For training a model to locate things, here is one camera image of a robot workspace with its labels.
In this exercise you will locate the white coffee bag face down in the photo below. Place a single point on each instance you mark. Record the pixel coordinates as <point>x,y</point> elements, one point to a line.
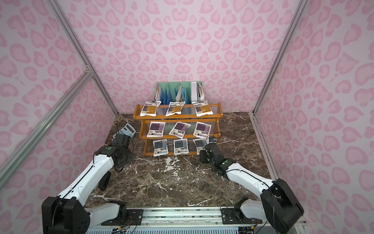
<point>149,109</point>

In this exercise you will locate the aluminium front rail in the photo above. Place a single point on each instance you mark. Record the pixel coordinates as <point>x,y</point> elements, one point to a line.
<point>183,220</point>

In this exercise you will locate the black stapler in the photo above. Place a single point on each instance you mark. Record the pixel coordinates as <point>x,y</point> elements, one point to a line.
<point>103,183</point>

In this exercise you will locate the yellow label coffee bag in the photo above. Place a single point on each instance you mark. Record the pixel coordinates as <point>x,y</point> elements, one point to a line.
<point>175,108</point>
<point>202,108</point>

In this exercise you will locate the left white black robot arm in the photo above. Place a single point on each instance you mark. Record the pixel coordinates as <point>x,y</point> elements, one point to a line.
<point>66,214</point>

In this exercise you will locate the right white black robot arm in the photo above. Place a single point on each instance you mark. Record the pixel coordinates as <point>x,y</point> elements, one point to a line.
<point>278,205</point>

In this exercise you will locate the blue-grey label coffee bag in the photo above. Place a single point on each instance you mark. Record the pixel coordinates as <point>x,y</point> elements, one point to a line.
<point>180,147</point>
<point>200,144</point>

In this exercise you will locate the blue-grey label coffee bag front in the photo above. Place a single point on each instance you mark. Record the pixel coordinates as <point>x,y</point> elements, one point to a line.
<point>180,147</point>

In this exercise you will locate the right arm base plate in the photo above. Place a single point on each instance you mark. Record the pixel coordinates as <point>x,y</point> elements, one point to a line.
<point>234,216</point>

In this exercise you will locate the green file organizer with folders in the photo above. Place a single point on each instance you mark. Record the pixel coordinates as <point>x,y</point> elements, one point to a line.
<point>187,92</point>

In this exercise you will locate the purple label coffee bag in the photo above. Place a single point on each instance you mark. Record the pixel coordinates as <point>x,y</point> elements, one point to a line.
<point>179,129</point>
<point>156,129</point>
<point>202,130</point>

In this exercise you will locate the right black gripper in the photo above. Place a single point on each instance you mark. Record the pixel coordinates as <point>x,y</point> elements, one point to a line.
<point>205,155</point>

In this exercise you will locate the light blue calculator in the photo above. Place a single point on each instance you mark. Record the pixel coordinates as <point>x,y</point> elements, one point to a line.
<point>126,130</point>

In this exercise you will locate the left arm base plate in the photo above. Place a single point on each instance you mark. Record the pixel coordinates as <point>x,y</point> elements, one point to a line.
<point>130,217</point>

